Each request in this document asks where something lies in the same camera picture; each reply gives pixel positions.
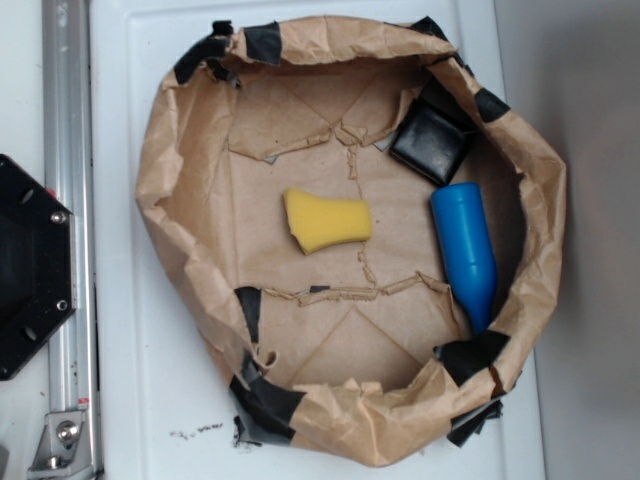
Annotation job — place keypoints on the yellow sponge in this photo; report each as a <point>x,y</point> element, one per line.
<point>318,222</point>

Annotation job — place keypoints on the brown paper bag bin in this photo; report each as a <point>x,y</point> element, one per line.
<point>359,349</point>

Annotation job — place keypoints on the blue plastic bottle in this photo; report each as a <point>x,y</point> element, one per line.
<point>466,249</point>

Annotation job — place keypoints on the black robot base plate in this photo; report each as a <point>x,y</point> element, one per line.
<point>37,286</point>

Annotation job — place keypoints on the metal corner bracket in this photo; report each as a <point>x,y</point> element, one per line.
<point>64,449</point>

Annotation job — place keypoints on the aluminium profile rail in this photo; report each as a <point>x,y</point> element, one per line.
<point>73,349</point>

